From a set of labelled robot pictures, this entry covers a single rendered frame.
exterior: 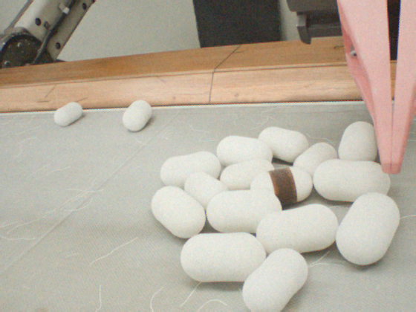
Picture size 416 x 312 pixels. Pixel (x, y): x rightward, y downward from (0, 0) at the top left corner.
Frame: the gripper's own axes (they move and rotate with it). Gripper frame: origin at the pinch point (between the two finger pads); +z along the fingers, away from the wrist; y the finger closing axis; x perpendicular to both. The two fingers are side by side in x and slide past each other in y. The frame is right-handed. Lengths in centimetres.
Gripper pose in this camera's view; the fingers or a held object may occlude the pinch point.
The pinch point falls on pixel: (391, 151)
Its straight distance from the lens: 19.6
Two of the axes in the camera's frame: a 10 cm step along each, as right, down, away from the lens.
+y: 9.2, 0.3, -3.9
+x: 3.6, 3.4, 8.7
